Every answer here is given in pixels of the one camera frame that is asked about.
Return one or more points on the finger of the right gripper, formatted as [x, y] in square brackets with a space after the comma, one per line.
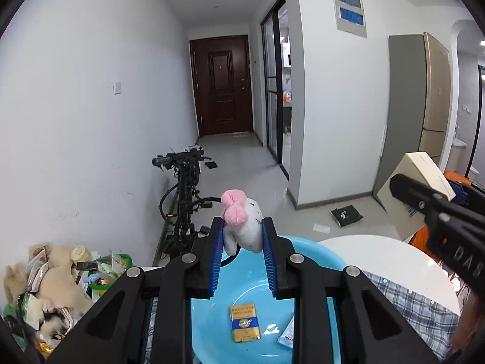
[417, 195]
[467, 194]

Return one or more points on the wall electrical panel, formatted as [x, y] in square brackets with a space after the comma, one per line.
[350, 17]

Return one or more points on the beige plush toy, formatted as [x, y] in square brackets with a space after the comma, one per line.
[57, 289]

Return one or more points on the black folding bicycle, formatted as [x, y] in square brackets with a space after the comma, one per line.
[182, 200]

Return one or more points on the dark brown door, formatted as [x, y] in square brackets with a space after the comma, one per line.
[222, 84]

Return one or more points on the grey beige refrigerator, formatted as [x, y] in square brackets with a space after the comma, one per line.
[419, 101]

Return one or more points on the glass sliding door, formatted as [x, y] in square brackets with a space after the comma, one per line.
[277, 77]

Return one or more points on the wall switch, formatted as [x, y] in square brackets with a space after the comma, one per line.
[117, 87]

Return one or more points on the pink white plush toy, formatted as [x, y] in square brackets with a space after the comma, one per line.
[242, 222]

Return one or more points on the blue plaid cloth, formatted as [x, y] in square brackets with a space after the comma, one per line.
[433, 322]

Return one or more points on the person's right hand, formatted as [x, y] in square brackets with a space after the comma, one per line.
[470, 322]

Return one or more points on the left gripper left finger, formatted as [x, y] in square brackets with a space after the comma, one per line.
[146, 316]

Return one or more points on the blue plastic basin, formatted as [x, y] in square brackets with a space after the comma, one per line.
[243, 281]

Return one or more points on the gold blue cigarette pack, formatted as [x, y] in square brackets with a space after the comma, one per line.
[244, 323]

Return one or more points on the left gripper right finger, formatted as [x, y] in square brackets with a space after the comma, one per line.
[339, 315]

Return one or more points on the cream cardboard box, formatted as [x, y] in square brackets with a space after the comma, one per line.
[418, 166]

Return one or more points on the black bag on floor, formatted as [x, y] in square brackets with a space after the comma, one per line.
[346, 216]

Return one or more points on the orange chair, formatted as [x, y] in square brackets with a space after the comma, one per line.
[420, 238]

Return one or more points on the white blue tissue box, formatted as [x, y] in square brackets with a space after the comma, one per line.
[286, 338]

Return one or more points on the yellow green bin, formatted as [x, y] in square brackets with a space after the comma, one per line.
[104, 272]

